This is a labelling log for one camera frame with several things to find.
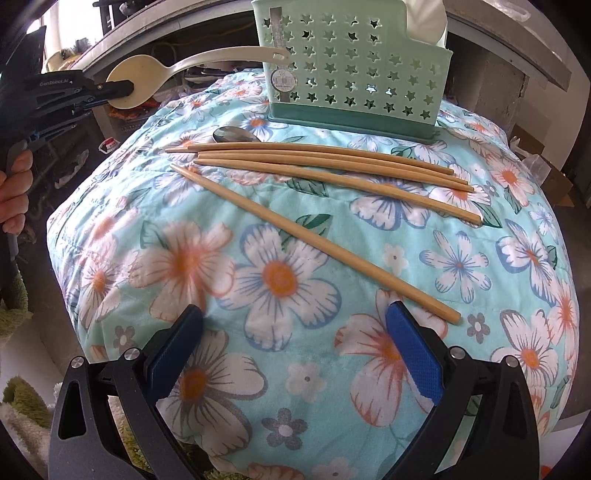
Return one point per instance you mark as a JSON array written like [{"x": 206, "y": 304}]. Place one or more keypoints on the metal spoon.
[{"x": 233, "y": 134}]

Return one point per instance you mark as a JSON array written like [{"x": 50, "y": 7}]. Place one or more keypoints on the cream plastic spoon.
[{"x": 138, "y": 69}]

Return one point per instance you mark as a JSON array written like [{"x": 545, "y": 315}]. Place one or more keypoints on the orange snack packets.
[{"x": 131, "y": 112}]

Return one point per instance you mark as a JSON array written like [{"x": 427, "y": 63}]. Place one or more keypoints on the wooden chopstick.
[
  {"x": 318, "y": 241},
  {"x": 351, "y": 185},
  {"x": 258, "y": 145},
  {"x": 323, "y": 159}
]

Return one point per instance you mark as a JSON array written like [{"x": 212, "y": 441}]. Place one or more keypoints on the cardboard box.
[{"x": 549, "y": 180}]

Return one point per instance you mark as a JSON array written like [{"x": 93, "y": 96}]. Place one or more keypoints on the green star-holed utensil basket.
[{"x": 346, "y": 121}]

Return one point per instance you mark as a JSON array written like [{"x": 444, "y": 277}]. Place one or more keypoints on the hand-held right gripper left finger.
[{"x": 171, "y": 360}]

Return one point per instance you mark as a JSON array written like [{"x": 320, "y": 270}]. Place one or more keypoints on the person's left hand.
[{"x": 14, "y": 194}]

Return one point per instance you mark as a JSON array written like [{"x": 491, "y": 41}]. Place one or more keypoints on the fluffy white and green rug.
[{"x": 18, "y": 406}]

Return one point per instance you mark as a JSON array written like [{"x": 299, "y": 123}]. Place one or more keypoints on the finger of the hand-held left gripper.
[
  {"x": 108, "y": 89},
  {"x": 87, "y": 106}
]

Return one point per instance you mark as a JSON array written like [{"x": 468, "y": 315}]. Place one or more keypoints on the floral blanket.
[{"x": 277, "y": 277}]

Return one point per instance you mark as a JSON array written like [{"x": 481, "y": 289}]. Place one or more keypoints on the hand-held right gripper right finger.
[{"x": 415, "y": 350}]

